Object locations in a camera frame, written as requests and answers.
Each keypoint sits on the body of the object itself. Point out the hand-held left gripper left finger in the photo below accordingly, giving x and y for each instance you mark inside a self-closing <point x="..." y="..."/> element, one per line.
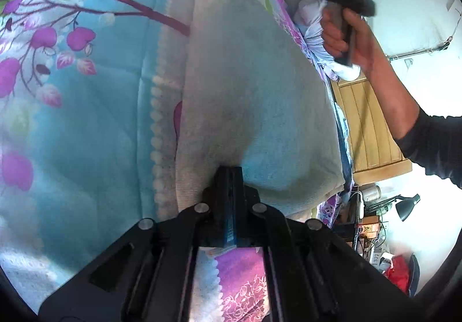
<point x="222" y="195"/>

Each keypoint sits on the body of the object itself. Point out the red bag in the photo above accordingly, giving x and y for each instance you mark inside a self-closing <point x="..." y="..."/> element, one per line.
<point x="397" y="269"/>

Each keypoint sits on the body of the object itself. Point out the wooden bed board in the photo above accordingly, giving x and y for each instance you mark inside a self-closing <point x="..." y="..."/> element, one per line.
<point x="371" y="127"/>

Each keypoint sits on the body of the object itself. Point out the white cylinder jar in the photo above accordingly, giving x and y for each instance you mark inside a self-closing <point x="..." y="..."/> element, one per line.
<point x="371" y="194"/>

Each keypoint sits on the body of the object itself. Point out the white lilac bedding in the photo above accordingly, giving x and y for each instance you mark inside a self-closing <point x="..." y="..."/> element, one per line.
<point x="310" y="15"/>

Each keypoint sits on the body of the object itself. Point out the black desk lamp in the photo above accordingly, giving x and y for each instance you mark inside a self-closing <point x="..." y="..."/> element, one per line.
<point x="406" y="206"/>

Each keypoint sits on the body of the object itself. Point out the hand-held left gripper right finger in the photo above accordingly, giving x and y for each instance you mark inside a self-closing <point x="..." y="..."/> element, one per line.
<point x="238" y="199"/>

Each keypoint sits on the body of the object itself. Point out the white power strip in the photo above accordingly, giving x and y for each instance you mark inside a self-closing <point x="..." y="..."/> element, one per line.
<point x="360" y="204"/>

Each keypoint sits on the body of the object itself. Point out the white towel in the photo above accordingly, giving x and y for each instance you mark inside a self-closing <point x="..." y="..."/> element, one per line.
<point x="252" y="91"/>

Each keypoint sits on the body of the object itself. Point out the person's right hand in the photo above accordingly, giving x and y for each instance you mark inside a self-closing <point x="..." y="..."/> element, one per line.
<point x="361" y="44"/>

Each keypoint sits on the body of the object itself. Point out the person's right forearm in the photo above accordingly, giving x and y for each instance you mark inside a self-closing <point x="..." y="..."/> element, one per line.
<point x="408" y="109"/>

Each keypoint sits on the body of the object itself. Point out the floral printed blanket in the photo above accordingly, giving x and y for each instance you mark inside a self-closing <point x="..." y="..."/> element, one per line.
<point x="90" y="127"/>

